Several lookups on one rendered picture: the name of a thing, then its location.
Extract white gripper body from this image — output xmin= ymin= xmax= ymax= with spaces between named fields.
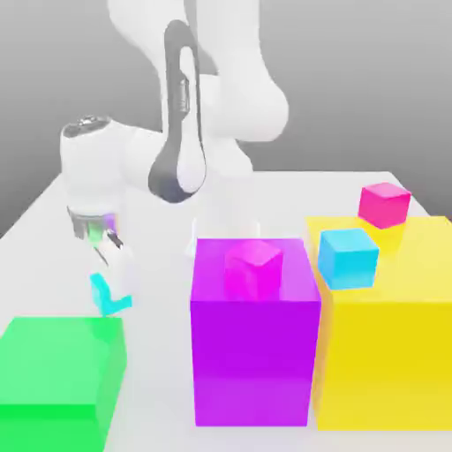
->
xmin=93 ymin=241 xmax=136 ymax=304

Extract small cyan cube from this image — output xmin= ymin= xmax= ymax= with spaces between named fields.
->
xmin=88 ymin=272 xmax=134 ymax=318
xmin=316 ymin=228 xmax=381 ymax=291

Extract small magenta cube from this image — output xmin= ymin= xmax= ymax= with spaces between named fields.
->
xmin=223 ymin=239 xmax=284 ymax=302

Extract small pink cube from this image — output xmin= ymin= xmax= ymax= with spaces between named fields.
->
xmin=357 ymin=182 xmax=413 ymax=230

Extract large green box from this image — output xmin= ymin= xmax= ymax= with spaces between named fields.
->
xmin=0 ymin=316 xmax=128 ymax=452

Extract large purple box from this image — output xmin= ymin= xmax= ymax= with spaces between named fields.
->
xmin=189 ymin=237 xmax=323 ymax=428

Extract large yellow box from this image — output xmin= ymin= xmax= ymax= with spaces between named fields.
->
xmin=305 ymin=215 xmax=452 ymax=433

